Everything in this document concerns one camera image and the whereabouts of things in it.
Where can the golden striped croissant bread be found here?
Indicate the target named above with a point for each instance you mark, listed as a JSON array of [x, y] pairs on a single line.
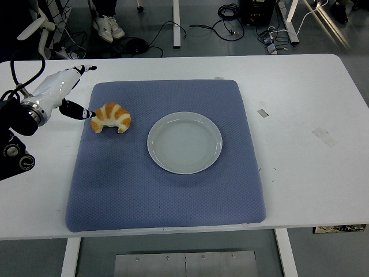
[[111, 114]]

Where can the white power strip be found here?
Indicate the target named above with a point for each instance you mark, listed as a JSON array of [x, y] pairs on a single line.
[[67, 53]]

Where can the small black caster wheel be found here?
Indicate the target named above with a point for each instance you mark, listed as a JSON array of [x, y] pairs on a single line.
[[141, 9]]

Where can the clear tape piece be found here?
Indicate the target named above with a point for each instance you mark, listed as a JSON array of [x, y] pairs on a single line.
[[320, 132], [330, 142]]

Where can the round grey plate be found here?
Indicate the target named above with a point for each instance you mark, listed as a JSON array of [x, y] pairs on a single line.
[[184, 142]]

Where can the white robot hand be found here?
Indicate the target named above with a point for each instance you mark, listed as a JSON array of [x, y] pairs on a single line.
[[54, 88]]

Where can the white table support leg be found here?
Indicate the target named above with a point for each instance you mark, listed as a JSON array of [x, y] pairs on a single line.
[[70, 256], [286, 254]]

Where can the person's dark foot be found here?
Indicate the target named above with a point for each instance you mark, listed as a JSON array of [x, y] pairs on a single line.
[[340, 13]]

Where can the white table leg with foot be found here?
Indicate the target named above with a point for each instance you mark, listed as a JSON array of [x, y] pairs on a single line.
[[176, 23], [290, 17]]

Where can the black equipment box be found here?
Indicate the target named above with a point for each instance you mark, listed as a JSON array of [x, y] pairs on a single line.
[[256, 11]]

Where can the grey tape piece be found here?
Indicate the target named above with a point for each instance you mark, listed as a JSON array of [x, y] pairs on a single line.
[[263, 113]]

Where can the grey metal plate with screws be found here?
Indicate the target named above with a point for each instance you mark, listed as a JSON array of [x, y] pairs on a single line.
[[184, 265]]

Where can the white office chair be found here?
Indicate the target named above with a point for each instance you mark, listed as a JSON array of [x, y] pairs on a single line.
[[34, 27]]

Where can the blue quilted mat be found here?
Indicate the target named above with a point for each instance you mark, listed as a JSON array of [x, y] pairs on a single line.
[[144, 199]]

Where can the under-table control box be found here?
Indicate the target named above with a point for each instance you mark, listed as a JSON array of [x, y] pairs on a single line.
[[340, 229]]

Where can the grey power adapter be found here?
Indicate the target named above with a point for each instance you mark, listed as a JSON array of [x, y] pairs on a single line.
[[271, 49]]

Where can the person's leg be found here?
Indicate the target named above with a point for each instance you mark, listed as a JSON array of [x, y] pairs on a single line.
[[111, 7], [96, 7]]

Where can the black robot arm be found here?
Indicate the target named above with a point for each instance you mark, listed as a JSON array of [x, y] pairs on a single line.
[[17, 124]]

